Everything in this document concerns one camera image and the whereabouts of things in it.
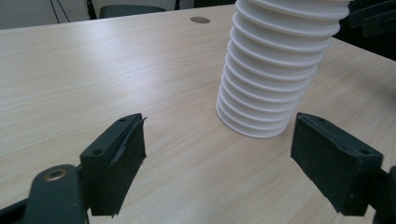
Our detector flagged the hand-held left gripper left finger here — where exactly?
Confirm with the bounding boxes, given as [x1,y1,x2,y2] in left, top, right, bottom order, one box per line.
[78,112,148,217]

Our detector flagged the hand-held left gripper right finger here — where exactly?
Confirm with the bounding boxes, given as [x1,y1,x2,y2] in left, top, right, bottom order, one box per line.
[290,112,385,217]

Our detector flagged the stack of white paper cups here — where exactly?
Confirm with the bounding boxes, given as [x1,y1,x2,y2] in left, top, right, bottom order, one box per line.
[215,0,351,139]

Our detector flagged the black folding chair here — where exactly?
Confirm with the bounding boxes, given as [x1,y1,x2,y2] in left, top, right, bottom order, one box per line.
[86,0,183,21]

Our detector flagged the black power cable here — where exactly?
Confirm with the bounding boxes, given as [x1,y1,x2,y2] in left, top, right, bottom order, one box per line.
[49,0,71,24]

